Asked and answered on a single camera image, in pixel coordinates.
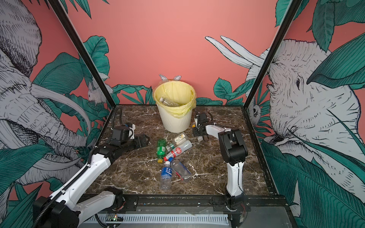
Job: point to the small clear bottle cream label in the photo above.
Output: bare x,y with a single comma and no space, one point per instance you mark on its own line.
176,142

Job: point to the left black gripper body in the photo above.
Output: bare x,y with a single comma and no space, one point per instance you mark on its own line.
129,145

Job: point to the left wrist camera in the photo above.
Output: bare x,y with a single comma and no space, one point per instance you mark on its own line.
124,132

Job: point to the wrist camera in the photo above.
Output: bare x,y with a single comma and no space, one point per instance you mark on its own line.
124,132
202,119

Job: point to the white ribbed plastic bin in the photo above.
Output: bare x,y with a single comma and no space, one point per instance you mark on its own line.
173,124

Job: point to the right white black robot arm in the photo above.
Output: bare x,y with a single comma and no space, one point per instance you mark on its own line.
234,152

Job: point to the green bottle green label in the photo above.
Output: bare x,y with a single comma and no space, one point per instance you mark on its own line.
161,150

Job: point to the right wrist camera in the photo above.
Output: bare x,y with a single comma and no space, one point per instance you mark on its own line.
202,119

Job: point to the crushed clear bottle blue cap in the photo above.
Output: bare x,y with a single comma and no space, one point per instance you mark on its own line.
181,171

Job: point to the yellow plastic bin liner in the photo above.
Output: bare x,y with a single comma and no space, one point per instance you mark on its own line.
176,91

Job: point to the white perforated vent strip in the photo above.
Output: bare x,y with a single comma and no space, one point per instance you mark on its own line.
220,219

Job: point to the blue label bottle white cap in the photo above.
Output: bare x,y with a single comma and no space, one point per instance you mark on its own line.
166,176

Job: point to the clear bottle white cap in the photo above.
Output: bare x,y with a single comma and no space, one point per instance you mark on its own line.
168,103

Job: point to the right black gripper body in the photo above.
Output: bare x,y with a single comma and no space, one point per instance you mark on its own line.
199,130

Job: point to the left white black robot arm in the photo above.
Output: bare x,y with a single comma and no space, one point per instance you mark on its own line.
63,208

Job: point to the left black corner post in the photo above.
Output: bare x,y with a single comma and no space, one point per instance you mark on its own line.
73,35

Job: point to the right black corner post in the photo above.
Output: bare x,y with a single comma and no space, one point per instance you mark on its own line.
286,22

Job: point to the black corner post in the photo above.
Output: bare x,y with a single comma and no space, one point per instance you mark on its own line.
73,35
286,22

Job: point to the clear bottle red label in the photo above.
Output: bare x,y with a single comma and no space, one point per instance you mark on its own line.
178,150

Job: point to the black front rail frame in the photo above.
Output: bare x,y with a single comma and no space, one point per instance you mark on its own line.
219,203

